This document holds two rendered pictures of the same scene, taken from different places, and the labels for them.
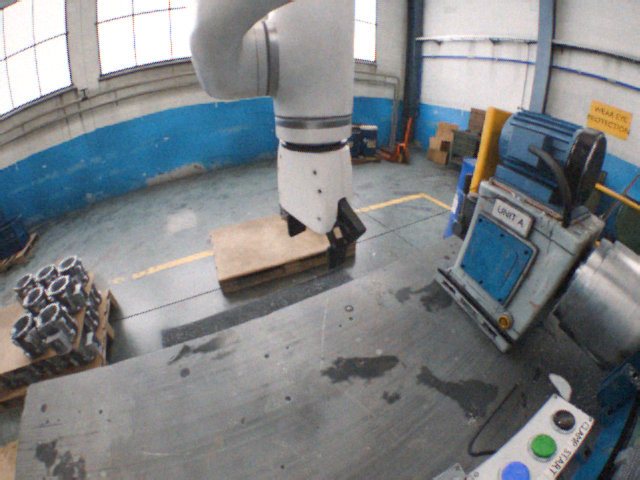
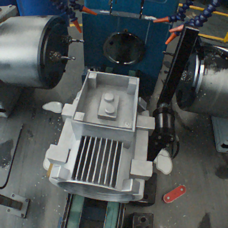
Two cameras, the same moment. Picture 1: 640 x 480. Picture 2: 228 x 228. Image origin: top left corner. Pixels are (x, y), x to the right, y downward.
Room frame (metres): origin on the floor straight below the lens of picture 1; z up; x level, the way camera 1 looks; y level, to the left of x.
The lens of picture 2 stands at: (-0.29, -0.33, 1.38)
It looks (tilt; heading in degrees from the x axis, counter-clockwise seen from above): 54 degrees down; 292
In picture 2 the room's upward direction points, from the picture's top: 6 degrees clockwise
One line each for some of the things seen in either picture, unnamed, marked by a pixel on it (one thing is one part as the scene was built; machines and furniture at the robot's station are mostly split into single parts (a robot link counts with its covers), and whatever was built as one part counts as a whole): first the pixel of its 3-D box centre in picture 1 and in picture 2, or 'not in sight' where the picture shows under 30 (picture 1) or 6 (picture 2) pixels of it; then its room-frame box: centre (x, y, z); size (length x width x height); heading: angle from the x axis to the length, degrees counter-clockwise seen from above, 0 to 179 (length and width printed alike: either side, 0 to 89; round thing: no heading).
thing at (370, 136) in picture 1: (347, 142); not in sight; (5.11, -0.58, 0.37); 1.20 x 0.80 x 0.74; 114
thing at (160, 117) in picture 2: not in sight; (166, 98); (-0.30, -0.79, 0.92); 0.45 x 0.13 x 0.24; 109
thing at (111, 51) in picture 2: not in sight; (123, 49); (-0.10, -0.84, 1.02); 0.15 x 0.02 x 0.15; 19
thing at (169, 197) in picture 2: not in sight; (174, 194); (-0.46, -0.53, 0.81); 0.09 x 0.03 x 0.02; 53
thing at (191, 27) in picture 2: not in sight; (174, 74); (-0.29, -0.68, 1.12); 0.04 x 0.03 x 0.26; 109
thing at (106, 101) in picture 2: not in sight; (107, 109); (-0.20, -0.52, 1.11); 0.12 x 0.11 x 0.07; 109
